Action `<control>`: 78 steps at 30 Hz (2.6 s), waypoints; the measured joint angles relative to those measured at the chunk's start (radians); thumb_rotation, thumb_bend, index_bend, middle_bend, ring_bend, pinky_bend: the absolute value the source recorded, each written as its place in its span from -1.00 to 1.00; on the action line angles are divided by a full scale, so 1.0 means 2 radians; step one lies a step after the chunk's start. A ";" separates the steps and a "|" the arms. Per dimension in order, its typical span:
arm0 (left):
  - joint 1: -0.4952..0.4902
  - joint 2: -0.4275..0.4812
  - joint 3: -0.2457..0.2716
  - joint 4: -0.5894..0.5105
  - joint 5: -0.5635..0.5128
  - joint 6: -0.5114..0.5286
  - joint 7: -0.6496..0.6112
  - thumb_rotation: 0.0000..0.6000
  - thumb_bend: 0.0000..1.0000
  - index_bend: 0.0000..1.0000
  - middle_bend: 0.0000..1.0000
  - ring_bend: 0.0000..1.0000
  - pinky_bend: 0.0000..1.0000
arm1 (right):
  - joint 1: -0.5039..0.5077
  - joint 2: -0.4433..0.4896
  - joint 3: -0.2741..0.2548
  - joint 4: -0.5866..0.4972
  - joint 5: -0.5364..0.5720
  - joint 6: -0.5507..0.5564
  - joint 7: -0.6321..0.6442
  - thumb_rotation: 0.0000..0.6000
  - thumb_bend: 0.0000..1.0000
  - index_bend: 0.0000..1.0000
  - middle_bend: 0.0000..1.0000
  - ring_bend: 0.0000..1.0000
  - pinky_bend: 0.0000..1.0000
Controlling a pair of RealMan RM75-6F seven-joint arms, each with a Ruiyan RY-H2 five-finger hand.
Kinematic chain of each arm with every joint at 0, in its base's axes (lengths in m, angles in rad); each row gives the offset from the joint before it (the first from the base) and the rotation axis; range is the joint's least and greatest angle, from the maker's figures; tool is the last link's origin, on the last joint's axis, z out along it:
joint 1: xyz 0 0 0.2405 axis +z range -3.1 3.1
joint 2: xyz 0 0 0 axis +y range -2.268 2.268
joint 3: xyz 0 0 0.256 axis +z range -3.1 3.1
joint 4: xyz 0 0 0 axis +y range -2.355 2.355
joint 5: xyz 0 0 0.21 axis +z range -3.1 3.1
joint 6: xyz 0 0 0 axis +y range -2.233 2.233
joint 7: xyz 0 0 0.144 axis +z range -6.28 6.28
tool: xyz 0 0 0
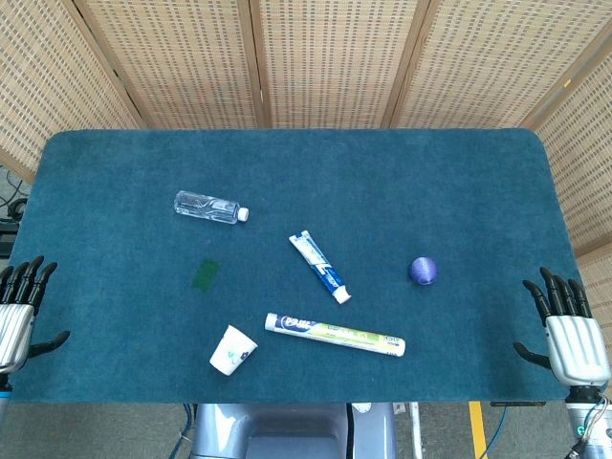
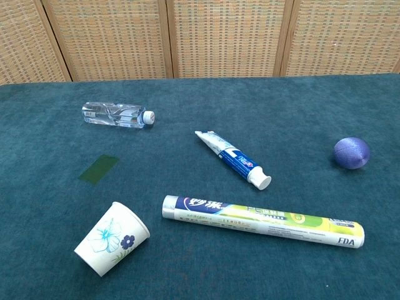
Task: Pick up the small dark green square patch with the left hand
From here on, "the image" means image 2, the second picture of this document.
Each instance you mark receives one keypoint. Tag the green rectangular piece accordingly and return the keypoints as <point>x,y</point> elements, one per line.
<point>98,168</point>

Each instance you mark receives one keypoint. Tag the woven folding screen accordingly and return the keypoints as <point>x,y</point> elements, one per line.
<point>200,37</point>

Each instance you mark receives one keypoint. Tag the purple ball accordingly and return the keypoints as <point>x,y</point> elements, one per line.
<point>352,153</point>

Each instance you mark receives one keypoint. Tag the white floral paper cup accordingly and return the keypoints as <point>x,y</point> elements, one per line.
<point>111,239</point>

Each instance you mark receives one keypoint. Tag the cling film roll box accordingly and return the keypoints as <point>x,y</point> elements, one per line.
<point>262,220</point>

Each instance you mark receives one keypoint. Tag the clear plastic water bottle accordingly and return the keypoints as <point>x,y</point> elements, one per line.
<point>115,115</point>

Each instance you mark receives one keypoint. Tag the teal tablecloth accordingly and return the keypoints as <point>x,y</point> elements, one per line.
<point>200,187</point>

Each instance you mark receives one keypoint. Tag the blue white toothpaste tube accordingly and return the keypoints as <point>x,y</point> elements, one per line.
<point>235,158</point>

